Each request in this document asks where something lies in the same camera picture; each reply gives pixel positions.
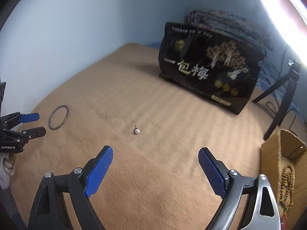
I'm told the white pearl earring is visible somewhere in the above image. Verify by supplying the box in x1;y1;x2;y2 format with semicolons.
134;126;140;135

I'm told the dark thin bangle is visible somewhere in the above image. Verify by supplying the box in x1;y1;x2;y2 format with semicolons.
48;105;70;131

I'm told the black printed bag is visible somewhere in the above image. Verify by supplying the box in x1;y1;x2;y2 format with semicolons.
158;22;264;115

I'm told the white ring light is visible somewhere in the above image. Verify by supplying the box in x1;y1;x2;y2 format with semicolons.
259;0;306;65

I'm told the brown wooden bead necklace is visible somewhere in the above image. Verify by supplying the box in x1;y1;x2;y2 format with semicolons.
277;163;296;221

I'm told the blue patterned bedsheet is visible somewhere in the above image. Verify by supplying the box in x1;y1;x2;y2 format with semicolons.
256;62;306;122

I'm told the cardboard box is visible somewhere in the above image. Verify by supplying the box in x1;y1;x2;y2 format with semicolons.
261;129;306;229

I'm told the folded floral quilt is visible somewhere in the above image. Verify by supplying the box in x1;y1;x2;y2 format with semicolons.
185;8;274;51

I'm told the left hand in white glove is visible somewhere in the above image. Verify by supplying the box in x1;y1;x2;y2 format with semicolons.
0;153;16;190

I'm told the black tripod stand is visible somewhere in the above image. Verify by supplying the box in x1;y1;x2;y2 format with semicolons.
251;58;302;141

